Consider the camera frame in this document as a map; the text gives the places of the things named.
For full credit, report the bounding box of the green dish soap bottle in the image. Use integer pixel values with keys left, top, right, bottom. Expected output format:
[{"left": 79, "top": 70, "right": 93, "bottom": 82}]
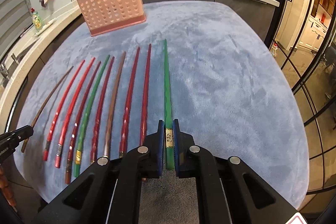
[{"left": 31, "top": 8, "right": 44, "bottom": 32}]

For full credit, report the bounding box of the pink perforated utensil basket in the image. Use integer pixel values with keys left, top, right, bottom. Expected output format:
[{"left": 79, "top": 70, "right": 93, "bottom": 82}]
[{"left": 76, "top": 0, "right": 146, "bottom": 36}]

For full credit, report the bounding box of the blue-grey plush table mat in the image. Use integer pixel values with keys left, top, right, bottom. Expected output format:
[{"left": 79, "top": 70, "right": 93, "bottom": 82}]
[{"left": 14, "top": 1, "right": 309, "bottom": 223}]

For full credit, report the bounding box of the plastic bottle on floor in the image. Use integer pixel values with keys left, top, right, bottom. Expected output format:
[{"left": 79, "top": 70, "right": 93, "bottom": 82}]
[{"left": 270, "top": 42, "right": 278, "bottom": 58}]

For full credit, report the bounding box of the dark red twisted chopstick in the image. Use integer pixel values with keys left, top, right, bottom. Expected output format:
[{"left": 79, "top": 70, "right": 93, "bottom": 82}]
[{"left": 90, "top": 56, "right": 114, "bottom": 164}]

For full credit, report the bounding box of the brown wooden chopstick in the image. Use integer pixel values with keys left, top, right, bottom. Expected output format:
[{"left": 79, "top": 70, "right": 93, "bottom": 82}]
[{"left": 103, "top": 52, "right": 126, "bottom": 159}]

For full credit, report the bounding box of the green chopstick gold band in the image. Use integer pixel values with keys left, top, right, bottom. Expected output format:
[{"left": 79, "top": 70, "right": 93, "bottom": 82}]
[{"left": 164, "top": 40, "right": 174, "bottom": 170}]

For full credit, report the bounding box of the red chopstick black band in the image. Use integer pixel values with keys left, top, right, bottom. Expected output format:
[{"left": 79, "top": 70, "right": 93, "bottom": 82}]
[{"left": 42, "top": 60, "right": 85, "bottom": 161}]

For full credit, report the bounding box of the green twisted chopstick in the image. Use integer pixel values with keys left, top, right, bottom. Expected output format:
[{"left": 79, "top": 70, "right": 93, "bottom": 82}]
[{"left": 73, "top": 55, "right": 110, "bottom": 177}]

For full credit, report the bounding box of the chrome sink faucet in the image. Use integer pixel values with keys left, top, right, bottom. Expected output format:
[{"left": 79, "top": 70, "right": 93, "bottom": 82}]
[{"left": 1, "top": 53, "right": 19, "bottom": 88}]

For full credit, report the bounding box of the thin brown chopstick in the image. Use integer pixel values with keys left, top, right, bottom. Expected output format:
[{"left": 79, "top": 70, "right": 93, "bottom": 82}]
[{"left": 20, "top": 65, "right": 74, "bottom": 154}]

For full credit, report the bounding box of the maroon chopstick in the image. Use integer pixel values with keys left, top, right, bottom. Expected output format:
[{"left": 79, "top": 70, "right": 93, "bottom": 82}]
[{"left": 64, "top": 61, "right": 101, "bottom": 184}]

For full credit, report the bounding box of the bright red chopstick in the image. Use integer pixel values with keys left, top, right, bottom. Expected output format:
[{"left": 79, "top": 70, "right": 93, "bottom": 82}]
[{"left": 55, "top": 57, "right": 96, "bottom": 168}]

